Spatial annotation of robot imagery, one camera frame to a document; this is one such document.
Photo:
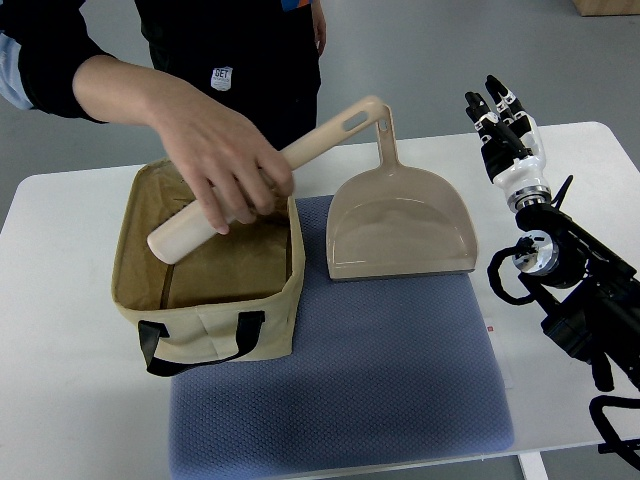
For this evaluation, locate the person's bare hand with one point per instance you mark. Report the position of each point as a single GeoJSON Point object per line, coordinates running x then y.
{"type": "Point", "coordinates": [225, 160]}

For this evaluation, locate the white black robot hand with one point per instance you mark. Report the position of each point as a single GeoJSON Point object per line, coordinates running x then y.
{"type": "Point", "coordinates": [512, 148]}

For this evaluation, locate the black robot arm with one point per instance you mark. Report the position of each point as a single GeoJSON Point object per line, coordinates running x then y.
{"type": "Point", "coordinates": [590, 297]}

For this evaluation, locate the person's forearm black sleeve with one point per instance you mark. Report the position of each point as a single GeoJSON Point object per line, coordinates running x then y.
{"type": "Point", "coordinates": [50, 63]}

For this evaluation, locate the yellow fabric storage bag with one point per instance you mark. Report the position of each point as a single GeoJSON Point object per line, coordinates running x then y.
{"type": "Point", "coordinates": [234, 298]}

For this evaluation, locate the person's black torso clothing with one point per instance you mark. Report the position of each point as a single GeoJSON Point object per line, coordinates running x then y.
{"type": "Point", "coordinates": [258, 58]}

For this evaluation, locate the beige plastic dustpan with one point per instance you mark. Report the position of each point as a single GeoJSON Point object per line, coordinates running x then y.
{"type": "Point", "coordinates": [396, 220]}

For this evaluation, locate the cardboard box corner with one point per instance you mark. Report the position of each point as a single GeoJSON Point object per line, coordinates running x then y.
{"type": "Point", "coordinates": [592, 8]}

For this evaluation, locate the blue textured mat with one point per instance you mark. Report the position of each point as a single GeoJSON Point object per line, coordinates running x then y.
{"type": "Point", "coordinates": [381, 372]}

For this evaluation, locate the white table leg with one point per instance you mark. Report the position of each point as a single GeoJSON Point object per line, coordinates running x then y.
{"type": "Point", "coordinates": [532, 466]}

